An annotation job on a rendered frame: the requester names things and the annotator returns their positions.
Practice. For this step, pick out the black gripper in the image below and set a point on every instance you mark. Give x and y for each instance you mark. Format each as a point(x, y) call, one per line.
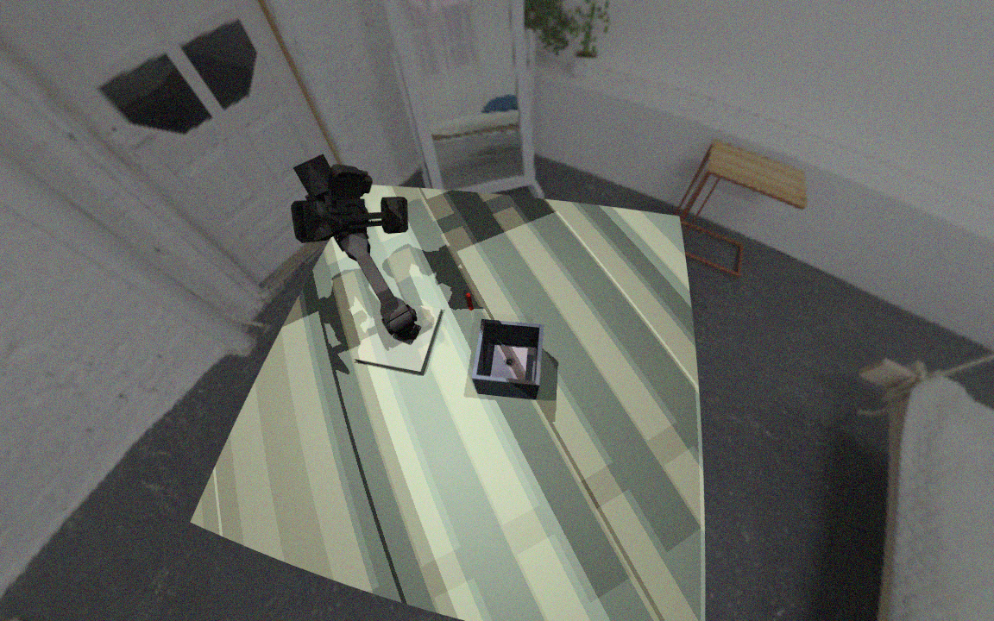
point(313, 223)

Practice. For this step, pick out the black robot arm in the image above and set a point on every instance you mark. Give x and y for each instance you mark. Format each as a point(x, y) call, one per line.
point(339, 182)

